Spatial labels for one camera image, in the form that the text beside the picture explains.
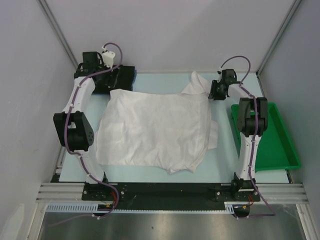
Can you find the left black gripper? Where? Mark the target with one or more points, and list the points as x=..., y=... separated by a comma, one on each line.
x=110, y=81

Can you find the green plastic tray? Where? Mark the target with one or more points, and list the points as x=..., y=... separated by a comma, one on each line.
x=276, y=150

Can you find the light blue cable duct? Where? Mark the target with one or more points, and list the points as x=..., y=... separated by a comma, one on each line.
x=93, y=208

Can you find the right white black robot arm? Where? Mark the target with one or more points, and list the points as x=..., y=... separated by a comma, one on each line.
x=252, y=122

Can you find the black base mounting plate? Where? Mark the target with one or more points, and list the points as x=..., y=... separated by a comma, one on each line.
x=142, y=196

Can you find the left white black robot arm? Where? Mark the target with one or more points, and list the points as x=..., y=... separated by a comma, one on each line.
x=74, y=130

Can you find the aluminium frame post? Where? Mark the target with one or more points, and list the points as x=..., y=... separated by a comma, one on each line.
x=294, y=7
x=49, y=16

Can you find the left aluminium frame post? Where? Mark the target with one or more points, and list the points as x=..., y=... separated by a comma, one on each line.
x=49, y=16

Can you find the right aluminium frame post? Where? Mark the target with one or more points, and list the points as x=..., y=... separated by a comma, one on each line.
x=294, y=7

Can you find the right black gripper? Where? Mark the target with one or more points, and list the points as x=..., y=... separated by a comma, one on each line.
x=213, y=93

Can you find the aluminium front rail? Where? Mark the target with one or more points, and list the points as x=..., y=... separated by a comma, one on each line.
x=274, y=193

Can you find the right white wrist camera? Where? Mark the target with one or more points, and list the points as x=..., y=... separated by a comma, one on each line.
x=219, y=74

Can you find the white long sleeve shirt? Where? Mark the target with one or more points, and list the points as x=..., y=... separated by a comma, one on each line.
x=168, y=131

